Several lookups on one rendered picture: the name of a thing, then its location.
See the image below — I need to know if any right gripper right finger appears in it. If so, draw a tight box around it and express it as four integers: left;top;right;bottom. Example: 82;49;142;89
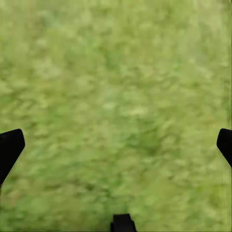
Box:
217;128;232;167

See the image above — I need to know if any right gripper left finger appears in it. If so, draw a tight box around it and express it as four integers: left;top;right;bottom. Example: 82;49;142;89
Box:
0;129;25;187

